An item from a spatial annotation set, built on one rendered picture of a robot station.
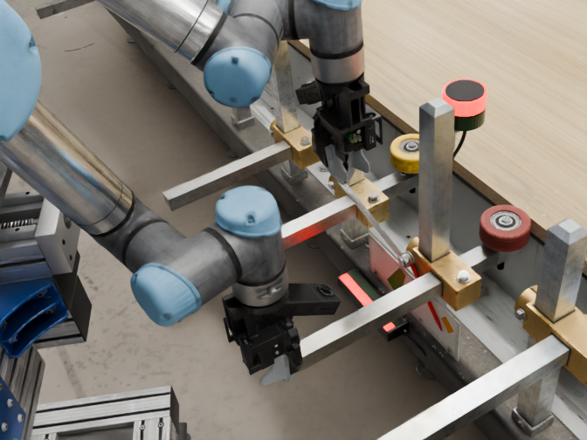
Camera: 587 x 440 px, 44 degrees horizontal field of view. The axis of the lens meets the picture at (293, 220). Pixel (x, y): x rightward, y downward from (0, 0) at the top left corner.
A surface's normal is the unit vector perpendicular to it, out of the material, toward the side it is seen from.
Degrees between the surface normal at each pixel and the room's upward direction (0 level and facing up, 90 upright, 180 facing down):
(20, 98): 85
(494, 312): 0
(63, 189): 98
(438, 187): 90
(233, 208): 2
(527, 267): 90
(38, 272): 90
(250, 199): 2
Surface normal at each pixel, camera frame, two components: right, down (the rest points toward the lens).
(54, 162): 0.61, 0.50
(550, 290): -0.87, 0.40
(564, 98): -0.11, -0.73
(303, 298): 0.37, -0.84
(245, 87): -0.15, 0.69
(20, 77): 0.72, 0.33
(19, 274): 0.09, 0.67
